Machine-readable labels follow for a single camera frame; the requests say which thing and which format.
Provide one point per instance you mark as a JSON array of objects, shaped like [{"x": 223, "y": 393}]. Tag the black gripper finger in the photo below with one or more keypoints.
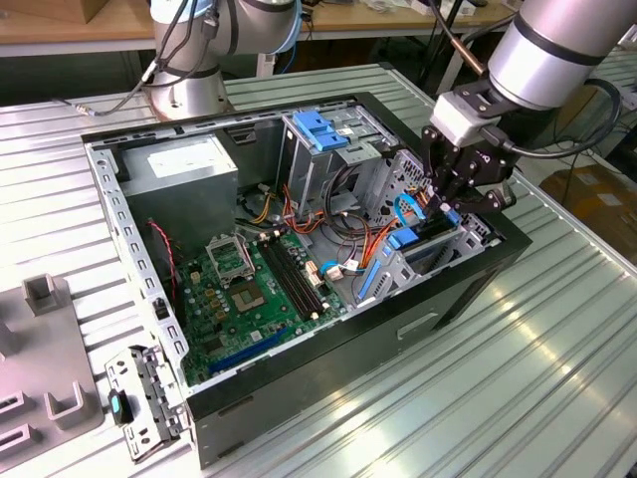
[
  {"x": 478, "y": 203},
  {"x": 435, "y": 159}
]

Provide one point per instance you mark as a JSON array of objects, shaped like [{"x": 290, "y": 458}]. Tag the hard disk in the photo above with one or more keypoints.
[{"x": 402, "y": 238}]

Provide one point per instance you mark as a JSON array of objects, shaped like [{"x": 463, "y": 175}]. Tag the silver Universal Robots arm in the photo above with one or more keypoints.
[{"x": 547, "y": 55}]

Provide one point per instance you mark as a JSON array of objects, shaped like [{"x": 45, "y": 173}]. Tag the grey metal disk bay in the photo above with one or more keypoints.
[{"x": 398, "y": 274}]

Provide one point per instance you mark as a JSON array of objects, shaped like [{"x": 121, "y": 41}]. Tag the black stand pole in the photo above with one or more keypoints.
[{"x": 438, "y": 65}]

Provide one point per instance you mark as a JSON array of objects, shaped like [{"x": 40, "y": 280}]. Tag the brown cardboard box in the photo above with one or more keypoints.
[{"x": 592, "y": 214}]

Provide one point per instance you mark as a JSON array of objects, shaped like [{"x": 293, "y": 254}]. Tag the blue plastic drive latch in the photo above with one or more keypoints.
[{"x": 318, "y": 132}]

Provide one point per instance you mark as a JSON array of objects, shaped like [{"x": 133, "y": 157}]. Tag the grey metal drive cage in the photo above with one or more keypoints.
[{"x": 308, "y": 174}]

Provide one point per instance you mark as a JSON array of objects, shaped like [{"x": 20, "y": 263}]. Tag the cream board power connector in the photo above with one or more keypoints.
[{"x": 312, "y": 274}]

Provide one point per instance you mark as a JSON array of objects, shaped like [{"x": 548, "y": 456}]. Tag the black RAM slot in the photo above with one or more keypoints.
[
  {"x": 286, "y": 274},
  {"x": 293, "y": 274},
  {"x": 279, "y": 274},
  {"x": 301, "y": 274}
]

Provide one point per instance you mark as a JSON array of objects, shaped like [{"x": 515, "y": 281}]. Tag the black PC case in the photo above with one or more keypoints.
[{"x": 323, "y": 368}]

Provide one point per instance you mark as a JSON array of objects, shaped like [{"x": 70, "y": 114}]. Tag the CPU socket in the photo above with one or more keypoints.
[{"x": 245, "y": 299}]

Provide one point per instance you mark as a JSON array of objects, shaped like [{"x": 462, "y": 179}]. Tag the green motherboard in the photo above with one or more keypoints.
[{"x": 259, "y": 323}]

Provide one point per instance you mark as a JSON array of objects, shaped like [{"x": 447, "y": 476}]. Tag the grey power supply unit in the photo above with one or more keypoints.
[{"x": 179, "y": 209}]

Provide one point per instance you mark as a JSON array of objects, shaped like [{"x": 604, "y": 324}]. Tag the blue expansion slot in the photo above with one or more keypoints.
[{"x": 249, "y": 351}]

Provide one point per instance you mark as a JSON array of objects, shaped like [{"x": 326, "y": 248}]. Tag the blue black latch tab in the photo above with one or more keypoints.
[{"x": 118, "y": 407}]

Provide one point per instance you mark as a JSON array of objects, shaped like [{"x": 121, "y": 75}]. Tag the grey parts rack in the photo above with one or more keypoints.
[{"x": 45, "y": 358}]

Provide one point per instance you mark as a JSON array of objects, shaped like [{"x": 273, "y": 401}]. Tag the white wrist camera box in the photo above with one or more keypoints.
[{"x": 455, "y": 122}]

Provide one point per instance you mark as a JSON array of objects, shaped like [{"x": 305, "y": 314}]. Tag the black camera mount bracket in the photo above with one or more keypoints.
[{"x": 478, "y": 97}]

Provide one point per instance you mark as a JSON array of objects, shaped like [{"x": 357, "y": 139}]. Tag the wooden desk white frame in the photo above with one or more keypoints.
[{"x": 378, "y": 20}]

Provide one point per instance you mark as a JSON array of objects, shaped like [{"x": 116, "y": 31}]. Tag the small black rail latch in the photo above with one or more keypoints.
[{"x": 160, "y": 309}]

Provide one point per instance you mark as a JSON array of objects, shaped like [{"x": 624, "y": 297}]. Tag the hinged metal slot bracket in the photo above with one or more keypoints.
[{"x": 149, "y": 393}]

